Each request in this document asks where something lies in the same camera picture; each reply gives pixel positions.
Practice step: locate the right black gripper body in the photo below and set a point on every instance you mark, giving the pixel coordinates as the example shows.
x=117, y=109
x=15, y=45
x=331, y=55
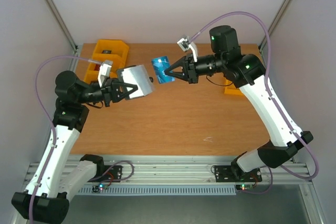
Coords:
x=191, y=69

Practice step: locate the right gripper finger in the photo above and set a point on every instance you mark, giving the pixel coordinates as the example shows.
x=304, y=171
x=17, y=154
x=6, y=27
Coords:
x=176, y=75
x=181, y=63

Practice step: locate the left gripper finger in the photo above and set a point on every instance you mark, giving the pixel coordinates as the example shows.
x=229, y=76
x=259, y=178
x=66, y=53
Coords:
x=121, y=91
x=116, y=81

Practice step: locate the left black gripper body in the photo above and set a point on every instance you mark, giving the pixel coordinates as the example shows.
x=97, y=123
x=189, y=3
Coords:
x=107, y=89

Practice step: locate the blue credit card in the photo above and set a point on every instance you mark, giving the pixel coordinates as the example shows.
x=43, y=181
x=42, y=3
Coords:
x=160, y=64

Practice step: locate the black card holder wallet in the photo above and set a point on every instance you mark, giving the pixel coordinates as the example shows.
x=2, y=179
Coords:
x=137, y=75

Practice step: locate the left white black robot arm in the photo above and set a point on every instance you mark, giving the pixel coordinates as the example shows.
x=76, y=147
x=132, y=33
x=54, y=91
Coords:
x=47, y=196

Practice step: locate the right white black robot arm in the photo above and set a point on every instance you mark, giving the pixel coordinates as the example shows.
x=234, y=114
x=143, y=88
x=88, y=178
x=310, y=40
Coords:
x=248, y=74

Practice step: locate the red card in bin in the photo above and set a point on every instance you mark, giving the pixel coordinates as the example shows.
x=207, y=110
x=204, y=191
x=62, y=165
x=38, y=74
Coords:
x=97, y=67

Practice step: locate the yellow bin near left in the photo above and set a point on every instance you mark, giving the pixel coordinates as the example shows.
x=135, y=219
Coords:
x=92, y=76

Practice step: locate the yellow bin far left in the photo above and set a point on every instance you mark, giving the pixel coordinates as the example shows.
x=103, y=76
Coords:
x=117, y=47

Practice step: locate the dark item in far bin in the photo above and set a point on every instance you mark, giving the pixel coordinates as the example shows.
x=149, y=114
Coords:
x=107, y=52

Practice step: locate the yellow bin right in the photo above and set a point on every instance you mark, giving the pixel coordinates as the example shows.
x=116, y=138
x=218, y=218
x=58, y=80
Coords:
x=230, y=89

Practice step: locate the left small circuit board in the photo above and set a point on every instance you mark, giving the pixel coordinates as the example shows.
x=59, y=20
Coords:
x=99, y=188

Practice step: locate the small circuit board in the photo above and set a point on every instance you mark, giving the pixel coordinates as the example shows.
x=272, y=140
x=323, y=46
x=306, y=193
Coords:
x=99, y=188
x=245, y=187

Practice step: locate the right small circuit board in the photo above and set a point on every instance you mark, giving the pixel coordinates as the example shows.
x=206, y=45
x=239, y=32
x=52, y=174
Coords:
x=245, y=187

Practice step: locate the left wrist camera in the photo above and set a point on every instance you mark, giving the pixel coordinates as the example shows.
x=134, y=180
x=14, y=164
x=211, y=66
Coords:
x=104, y=72

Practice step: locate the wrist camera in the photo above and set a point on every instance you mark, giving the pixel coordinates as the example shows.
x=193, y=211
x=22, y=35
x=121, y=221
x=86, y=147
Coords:
x=104, y=72
x=185, y=44

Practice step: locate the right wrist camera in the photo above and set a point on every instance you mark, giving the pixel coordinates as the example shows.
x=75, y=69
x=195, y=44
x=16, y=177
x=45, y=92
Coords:
x=185, y=44

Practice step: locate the right aluminium corner post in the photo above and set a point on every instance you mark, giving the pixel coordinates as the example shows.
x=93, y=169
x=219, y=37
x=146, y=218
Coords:
x=282, y=11

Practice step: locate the aluminium corner post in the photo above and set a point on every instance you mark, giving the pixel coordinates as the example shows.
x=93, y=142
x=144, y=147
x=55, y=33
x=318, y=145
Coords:
x=57, y=16
x=282, y=11

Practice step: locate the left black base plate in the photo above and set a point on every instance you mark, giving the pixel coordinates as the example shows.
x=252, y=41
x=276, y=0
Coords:
x=113, y=174

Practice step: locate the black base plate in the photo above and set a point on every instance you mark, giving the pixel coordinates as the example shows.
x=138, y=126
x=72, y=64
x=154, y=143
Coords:
x=113, y=174
x=223, y=174

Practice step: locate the aluminium rail frame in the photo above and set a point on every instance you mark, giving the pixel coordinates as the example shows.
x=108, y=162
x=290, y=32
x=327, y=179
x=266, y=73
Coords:
x=187, y=170

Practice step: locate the grey slotted cable duct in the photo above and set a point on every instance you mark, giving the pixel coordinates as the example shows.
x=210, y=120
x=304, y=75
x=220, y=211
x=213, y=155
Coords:
x=159, y=190

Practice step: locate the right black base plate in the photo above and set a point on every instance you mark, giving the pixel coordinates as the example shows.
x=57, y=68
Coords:
x=223, y=174

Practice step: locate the left aluminium corner post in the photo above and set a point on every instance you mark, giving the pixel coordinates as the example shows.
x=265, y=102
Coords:
x=57, y=16

